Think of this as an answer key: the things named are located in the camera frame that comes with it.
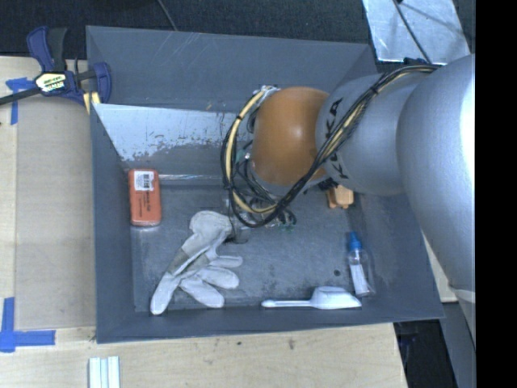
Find orange block with white label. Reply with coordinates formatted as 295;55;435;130
128;168;163;228

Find white work glove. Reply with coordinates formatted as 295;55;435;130
149;210;244;316

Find grey metal bin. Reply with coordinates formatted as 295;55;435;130
85;25;446;344

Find pale wood board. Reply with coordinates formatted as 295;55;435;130
15;95;98;331

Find tan wooden block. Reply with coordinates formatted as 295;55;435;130
326;185;355;210

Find white plastic scoop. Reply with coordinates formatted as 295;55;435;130
260;285;363;311

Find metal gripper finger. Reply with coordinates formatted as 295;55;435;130
231;224;251;245

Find clear spray bottle blue cap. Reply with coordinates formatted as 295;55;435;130
346;230;377;298

